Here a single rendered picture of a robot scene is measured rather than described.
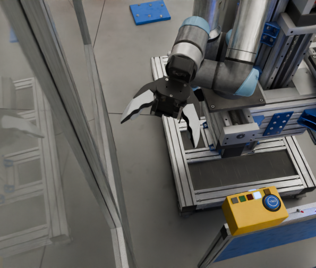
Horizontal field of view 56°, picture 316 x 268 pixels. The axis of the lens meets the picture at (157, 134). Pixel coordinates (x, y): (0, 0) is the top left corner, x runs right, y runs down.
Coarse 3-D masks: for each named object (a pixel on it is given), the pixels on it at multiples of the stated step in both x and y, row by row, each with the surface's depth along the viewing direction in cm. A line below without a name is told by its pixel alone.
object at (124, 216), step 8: (104, 104) 166; (104, 112) 144; (112, 136) 200; (112, 144) 169; (112, 152) 146; (112, 160) 129; (120, 176) 204; (120, 184) 172; (120, 192) 147; (120, 200) 130; (120, 208) 116; (128, 224) 174; (128, 232) 150; (128, 256) 106
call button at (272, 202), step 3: (270, 195) 89; (267, 198) 88; (270, 198) 88; (273, 198) 88; (276, 198) 88; (267, 201) 88; (270, 201) 88; (273, 201) 88; (276, 201) 88; (267, 204) 88; (270, 204) 87; (273, 204) 87; (276, 204) 87; (270, 207) 87; (273, 207) 87; (276, 207) 87
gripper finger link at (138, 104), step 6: (138, 96) 59; (144, 96) 60; (150, 96) 60; (132, 102) 58; (138, 102) 59; (144, 102) 59; (150, 102) 59; (126, 108) 58; (132, 108) 58; (138, 108) 58; (126, 114) 57; (132, 114) 58; (138, 114) 63; (120, 120) 57; (126, 120) 58
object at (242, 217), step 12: (252, 192) 90; (276, 192) 90; (228, 204) 89; (240, 204) 88; (252, 204) 88; (264, 204) 88; (228, 216) 91; (240, 216) 86; (252, 216) 86; (264, 216) 86; (276, 216) 86; (240, 228) 85; (252, 228) 89
